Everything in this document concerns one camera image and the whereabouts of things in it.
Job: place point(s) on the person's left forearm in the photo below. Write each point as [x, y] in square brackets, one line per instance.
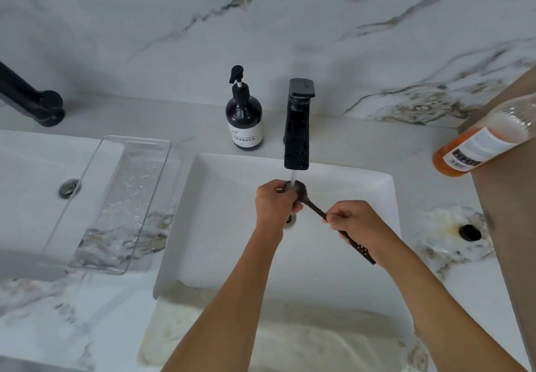
[226, 309]

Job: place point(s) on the chrome sink drain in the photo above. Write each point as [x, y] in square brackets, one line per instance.
[69, 188]

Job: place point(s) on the person's right hand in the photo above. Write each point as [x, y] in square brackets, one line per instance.
[356, 221]

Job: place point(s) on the person's left fingers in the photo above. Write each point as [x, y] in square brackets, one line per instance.
[289, 200]

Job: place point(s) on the person's right forearm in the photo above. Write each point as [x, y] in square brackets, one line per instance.
[439, 313]

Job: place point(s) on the black spotted spoon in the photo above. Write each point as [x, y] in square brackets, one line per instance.
[312, 208]

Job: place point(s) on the orange liquid plastic bottle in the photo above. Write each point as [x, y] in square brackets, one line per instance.
[481, 141]

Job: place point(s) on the black basin faucet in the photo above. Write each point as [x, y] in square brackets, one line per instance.
[298, 127]

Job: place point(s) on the white rectangular sink basin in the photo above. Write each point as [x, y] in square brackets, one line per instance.
[234, 233]

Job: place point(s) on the black angled faucet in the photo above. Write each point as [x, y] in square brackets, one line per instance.
[29, 99]

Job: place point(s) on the brown cabinet panel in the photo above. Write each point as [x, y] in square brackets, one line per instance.
[509, 225]

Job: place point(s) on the clear plastic tray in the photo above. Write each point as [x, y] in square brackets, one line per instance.
[117, 208]

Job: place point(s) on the white sink with chrome drain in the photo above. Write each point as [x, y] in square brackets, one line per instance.
[29, 191]

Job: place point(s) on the person's left hand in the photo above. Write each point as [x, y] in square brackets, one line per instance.
[272, 204]

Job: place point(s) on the dark pump soap bottle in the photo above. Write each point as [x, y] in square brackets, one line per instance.
[244, 116]

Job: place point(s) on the basin drain stopper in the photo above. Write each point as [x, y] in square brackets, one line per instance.
[290, 219]

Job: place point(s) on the person's right fingers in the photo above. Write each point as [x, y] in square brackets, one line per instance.
[337, 219]

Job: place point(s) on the black bottle cap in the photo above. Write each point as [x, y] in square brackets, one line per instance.
[470, 232]

